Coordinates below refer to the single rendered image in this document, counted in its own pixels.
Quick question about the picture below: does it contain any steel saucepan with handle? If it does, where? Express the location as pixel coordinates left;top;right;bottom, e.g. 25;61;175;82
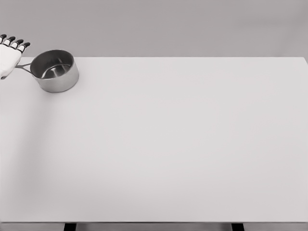
14;49;80;93

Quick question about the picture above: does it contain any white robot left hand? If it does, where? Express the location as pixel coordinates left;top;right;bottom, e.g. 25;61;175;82
0;34;31;80

